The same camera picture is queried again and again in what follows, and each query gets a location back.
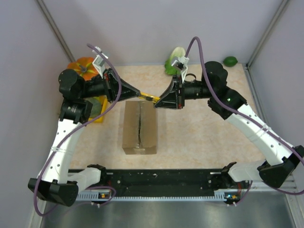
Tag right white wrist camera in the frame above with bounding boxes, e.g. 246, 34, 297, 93
171, 56, 189, 83

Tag white cable duct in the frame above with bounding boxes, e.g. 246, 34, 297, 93
76, 190, 240, 202

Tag green white cabbage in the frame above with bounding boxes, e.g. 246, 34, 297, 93
164, 47, 186, 76

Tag brown cardboard express box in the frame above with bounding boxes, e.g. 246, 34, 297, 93
122, 101, 157, 155

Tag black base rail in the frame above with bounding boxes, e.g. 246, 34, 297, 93
68, 168, 252, 197

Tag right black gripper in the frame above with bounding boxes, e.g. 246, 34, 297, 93
154, 75, 214, 111

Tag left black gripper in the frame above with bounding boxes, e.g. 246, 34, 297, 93
79, 67, 140, 103

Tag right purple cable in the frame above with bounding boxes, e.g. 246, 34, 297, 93
185, 36, 304, 207

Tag yellow utility knife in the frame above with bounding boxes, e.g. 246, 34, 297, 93
138, 92, 160, 103

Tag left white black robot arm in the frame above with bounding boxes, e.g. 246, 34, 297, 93
28, 68, 141, 207

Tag grey green melon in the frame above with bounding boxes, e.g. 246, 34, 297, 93
88, 97, 100, 118

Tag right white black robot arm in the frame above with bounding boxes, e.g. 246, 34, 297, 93
154, 58, 304, 189

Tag green lime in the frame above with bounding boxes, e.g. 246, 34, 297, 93
223, 56, 238, 67

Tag orange pumpkin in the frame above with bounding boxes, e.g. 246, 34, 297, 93
67, 57, 98, 81

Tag yellow plastic tray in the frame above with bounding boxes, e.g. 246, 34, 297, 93
95, 95, 108, 123

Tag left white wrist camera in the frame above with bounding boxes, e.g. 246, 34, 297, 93
92, 46, 109, 78

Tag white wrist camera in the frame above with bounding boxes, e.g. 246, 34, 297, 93
92, 46, 109, 78
171, 56, 189, 83

